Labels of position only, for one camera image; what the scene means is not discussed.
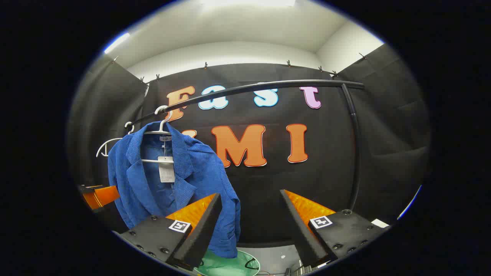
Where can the white plastic hanger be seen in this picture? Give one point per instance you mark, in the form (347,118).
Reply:
(111,140)
(153,161)

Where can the green laundry hamper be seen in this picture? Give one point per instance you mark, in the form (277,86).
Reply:
(222,266)

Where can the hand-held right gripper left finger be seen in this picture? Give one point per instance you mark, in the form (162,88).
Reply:
(203,230)

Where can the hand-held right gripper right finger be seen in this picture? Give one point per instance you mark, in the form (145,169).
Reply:
(303,237)

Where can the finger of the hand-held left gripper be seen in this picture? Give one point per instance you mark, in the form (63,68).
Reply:
(101,196)

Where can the black clothes rack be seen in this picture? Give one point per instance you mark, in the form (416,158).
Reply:
(307,82)

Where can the long ceiling light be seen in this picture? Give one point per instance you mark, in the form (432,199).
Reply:
(249,2)

